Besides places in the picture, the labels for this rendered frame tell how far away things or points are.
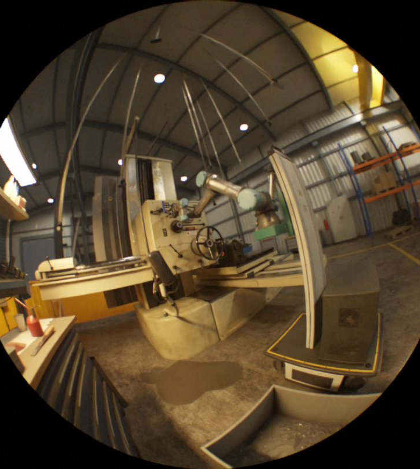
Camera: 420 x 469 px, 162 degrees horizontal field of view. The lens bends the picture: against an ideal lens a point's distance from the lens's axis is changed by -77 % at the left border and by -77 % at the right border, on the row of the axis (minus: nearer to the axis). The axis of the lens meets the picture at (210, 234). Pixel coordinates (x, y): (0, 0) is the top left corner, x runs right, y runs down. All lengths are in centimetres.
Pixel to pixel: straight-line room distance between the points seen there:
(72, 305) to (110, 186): 284
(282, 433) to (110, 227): 247
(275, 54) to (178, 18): 397
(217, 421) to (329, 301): 111
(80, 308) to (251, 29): 1006
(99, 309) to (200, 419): 322
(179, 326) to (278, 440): 143
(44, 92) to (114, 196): 776
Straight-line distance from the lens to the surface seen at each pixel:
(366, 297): 87
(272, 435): 98
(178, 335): 179
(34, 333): 99
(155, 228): 155
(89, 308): 396
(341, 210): 782
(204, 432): 135
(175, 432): 140
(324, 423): 103
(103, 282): 170
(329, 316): 95
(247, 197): 80
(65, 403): 75
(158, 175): 270
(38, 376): 66
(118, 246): 210
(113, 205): 226
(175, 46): 735
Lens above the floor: 122
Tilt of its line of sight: 6 degrees up
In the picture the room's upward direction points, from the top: 13 degrees counter-clockwise
